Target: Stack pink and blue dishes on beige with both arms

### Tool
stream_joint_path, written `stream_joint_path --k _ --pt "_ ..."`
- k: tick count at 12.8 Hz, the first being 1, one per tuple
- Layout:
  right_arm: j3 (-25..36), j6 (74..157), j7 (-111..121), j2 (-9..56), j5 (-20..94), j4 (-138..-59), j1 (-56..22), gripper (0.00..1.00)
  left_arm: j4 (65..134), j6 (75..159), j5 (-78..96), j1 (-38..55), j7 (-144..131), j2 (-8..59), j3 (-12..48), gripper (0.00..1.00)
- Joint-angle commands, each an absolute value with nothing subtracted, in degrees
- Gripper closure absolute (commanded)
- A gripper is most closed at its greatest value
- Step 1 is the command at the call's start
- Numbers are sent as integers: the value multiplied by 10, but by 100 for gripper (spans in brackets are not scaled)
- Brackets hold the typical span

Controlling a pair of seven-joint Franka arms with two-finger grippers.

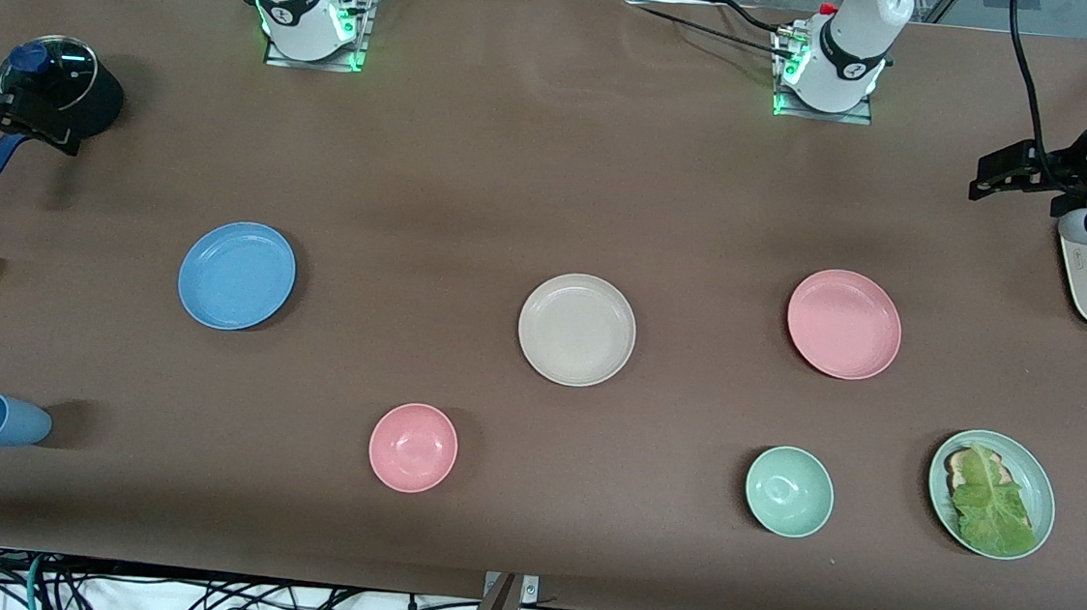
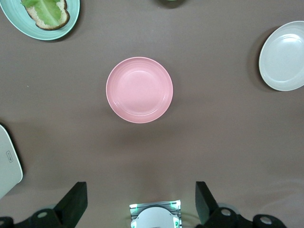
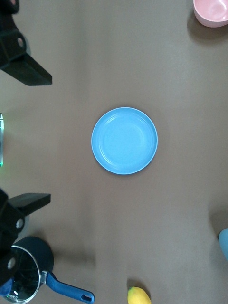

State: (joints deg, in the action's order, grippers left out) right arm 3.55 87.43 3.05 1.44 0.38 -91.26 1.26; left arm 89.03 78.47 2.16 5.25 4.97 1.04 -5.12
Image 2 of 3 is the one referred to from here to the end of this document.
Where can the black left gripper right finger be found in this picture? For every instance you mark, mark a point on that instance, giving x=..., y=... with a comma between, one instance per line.
x=204, y=204

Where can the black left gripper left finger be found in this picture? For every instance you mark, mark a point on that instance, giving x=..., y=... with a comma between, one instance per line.
x=71, y=204

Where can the pink shallow plate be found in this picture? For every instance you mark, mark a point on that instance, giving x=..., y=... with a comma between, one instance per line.
x=139, y=90

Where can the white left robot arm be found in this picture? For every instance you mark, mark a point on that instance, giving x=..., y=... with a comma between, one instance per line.
x=154, y=217

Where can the brown table cover mat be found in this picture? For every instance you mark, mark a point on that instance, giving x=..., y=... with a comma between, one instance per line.
x=213, y=142

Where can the beige toaster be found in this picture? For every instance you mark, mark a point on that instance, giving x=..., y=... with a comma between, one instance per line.
x=8, y=171

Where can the beige shallow plate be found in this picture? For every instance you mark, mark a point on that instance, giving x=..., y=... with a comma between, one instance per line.
x=282, y=57

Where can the green shallow plate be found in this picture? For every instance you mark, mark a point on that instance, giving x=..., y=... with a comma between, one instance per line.
x=21, y=26

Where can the toasted bread slice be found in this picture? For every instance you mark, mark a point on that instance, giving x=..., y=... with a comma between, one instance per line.
x=61, y=16

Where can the green lettuce leaf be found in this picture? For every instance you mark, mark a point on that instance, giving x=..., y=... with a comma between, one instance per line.
x=46, y=12

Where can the small green bowl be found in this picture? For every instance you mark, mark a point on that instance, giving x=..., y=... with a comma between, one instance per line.
x=169, y=1

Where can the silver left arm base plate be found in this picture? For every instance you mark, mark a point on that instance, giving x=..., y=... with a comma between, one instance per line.
x=133, y=206

